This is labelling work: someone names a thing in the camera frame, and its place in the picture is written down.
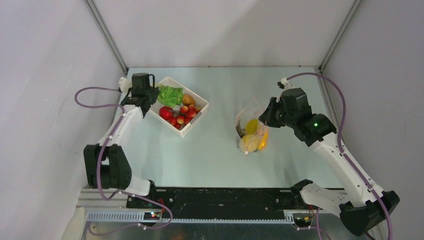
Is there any yellow toy mango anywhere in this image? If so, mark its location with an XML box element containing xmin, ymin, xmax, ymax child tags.
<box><xmin>245</xmin><ymin>119</ymin><xmax>259</xmax><ymax>135</ymax></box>

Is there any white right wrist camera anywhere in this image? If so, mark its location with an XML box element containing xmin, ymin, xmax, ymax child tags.
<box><xmin>277</xmin><ymin>77</ymin><xmax>295</xmax><ymax>92</ymax></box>

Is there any brown toy potato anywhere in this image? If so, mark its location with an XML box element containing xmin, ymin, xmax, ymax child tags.
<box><xmin>181</xmin><ymin>94</ymin><xmax>196</xmax><ymax>106</ymax></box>

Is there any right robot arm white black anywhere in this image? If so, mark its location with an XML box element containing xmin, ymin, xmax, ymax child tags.
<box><xmin>258</xmin><ymin>88</ymin><xmax>400</xmax><ymax>240</ymax></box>

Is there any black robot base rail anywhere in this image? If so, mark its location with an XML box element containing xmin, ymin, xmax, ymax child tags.
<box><xmin>126</xmin><ymin>184</ymin><xmax>317</xmax><ymax>220</ymax></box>

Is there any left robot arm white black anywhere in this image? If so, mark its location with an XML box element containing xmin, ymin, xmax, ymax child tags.
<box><xmin>83</xmin><ymin>72</ymin><xmax>159</xmax><ymax>208</ymax></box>

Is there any yellow toy lemon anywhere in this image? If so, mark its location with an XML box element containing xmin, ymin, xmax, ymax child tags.
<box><xmin>238</xmin><ymin>134</ymin><xmax>262</xmax><ymax>155</ymax></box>

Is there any clear zip top bag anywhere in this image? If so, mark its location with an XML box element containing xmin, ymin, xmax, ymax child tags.
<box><xmin>235</xmin><ymin>97</ymin><xmax>269</xmax><ymax>156</ymax></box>

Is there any grey slotted cable duct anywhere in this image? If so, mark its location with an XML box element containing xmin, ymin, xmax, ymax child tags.
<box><xmin>86</xmin><ymin>211</ymin><xmax>294</xmax><ymax>224</ymax></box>

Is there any orange toy fruit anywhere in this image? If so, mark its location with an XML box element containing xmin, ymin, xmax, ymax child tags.
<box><xmin>257</xmin><ymin>128</ymin><xmax>269</xmax><ymax>151</ymax></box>

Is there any green toy lettuce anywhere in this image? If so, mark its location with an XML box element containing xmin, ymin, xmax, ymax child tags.
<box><xmin>157</xmin><ymin>85</ymin><xmax>184</xmax><ymax>108</ymax></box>

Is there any red toy apple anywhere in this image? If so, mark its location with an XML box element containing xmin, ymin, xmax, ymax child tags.
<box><xmin>159</xmin><ymin>106</ymin><xmax>174</xmax><ymax>121</ymax></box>

